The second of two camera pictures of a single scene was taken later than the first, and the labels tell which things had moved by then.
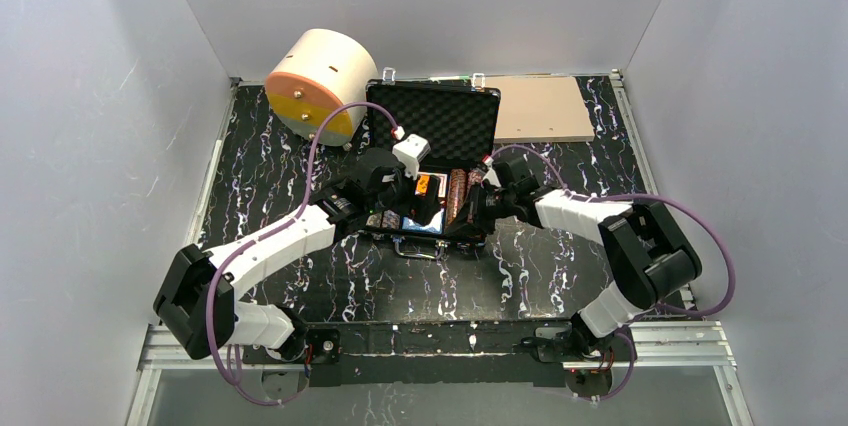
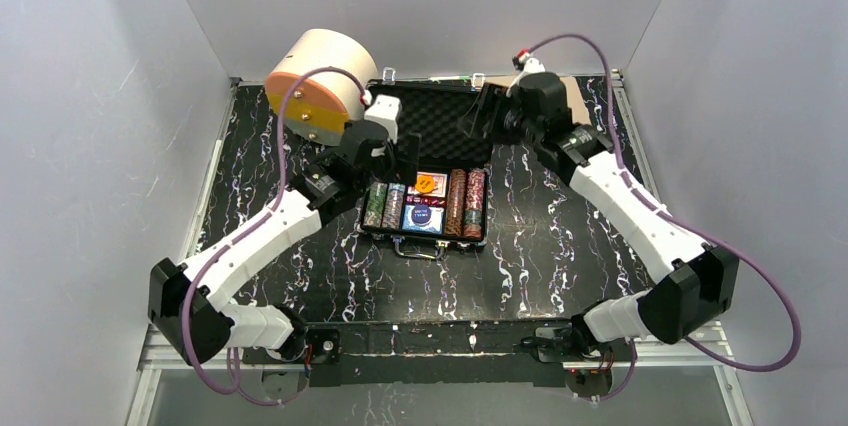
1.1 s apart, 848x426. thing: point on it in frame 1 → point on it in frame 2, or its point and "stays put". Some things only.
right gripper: [475, 200] → [499, 117]
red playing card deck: [443, 178] stays put
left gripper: [416, 196] → [395, 156]
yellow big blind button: [422, 184] stays put
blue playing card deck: [435, 227] stays put
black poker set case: [443, 131] stays put
